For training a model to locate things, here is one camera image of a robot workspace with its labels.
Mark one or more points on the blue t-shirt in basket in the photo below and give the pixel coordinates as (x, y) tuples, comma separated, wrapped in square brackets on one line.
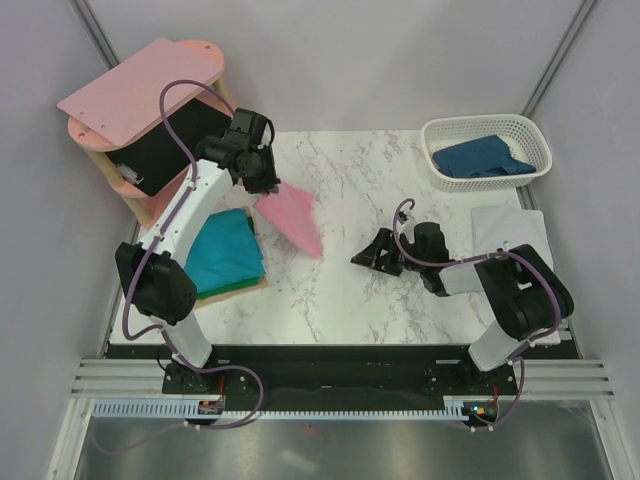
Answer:
[(484, 157)]

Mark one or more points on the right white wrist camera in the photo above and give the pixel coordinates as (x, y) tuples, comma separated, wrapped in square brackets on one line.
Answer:
[(406, 217)]

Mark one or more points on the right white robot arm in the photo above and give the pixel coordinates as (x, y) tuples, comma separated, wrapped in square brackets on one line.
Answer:
[(526, 297)]

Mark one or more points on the pink t-shirt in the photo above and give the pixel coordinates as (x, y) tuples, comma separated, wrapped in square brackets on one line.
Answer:
[(290, 212)]

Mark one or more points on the black tablet on shelf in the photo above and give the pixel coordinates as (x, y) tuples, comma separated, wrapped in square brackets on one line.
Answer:
[(154, 160)]

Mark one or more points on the white folded cloth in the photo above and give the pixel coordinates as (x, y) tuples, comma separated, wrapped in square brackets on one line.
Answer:
[(505, 226)]

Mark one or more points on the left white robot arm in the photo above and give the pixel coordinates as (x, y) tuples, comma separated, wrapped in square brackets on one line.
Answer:
[(159, 294)]

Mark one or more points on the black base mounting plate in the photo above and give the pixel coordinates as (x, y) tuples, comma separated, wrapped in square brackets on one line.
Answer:
[(327, 376)]

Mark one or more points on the teal folded t-shirt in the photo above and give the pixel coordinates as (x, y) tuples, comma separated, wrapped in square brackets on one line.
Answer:
[(225, 250)]

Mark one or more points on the white perforated plastic basket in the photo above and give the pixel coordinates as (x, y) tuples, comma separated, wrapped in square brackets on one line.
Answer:
[(522, 135)]

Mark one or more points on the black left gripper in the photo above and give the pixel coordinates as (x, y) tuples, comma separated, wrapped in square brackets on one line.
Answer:
[(270, 182)]

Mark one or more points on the white slotted cable duct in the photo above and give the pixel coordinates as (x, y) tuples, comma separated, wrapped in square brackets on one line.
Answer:
[(193, 409)]

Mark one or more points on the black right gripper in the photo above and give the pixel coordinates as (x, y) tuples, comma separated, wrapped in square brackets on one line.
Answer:
[(369, 256)]

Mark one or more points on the pink tiered shelf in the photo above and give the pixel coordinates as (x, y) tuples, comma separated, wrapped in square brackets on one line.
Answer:
[(120, 107)]

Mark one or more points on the green folded t-shirt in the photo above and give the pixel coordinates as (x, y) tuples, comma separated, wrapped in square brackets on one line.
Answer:
[(235, 285)]

